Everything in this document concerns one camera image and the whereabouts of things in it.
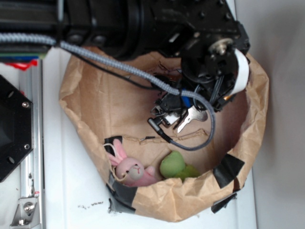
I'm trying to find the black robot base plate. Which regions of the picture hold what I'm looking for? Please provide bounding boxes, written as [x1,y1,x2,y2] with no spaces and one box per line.
[0,76,33,182]

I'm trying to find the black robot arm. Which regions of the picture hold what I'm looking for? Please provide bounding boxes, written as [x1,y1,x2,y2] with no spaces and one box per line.
[0,0,250,129]

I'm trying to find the green plush toy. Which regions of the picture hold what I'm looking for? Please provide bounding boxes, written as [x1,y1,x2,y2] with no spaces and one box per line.
[159,151,200,182]

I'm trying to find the aluminium extrusion rail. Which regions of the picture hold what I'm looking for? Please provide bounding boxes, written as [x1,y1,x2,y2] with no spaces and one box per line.
[17,61,45,229]

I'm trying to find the silver key bunch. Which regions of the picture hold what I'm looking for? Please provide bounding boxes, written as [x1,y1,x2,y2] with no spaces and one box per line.
[177,106,208,133]

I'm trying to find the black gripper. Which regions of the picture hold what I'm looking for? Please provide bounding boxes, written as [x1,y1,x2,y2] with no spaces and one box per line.
[148,44,241,126]

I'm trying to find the metal corner bracket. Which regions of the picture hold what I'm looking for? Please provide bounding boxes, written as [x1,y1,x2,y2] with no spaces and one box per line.
[10,197,40,229]

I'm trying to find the white wrist camera ring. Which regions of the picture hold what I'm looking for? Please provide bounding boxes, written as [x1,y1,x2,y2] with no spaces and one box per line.
[230,49,250,94]

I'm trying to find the brown paper bag bin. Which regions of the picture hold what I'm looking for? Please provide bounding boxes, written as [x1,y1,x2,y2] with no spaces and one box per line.
[60,57,269,222]

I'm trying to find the pink plush bunny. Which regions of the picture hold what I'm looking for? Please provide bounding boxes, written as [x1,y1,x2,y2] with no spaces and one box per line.
[103,139,159,187]

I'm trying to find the grey braided cable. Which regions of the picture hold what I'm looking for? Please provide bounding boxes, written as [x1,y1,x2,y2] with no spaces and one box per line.
[0,32,216,151]

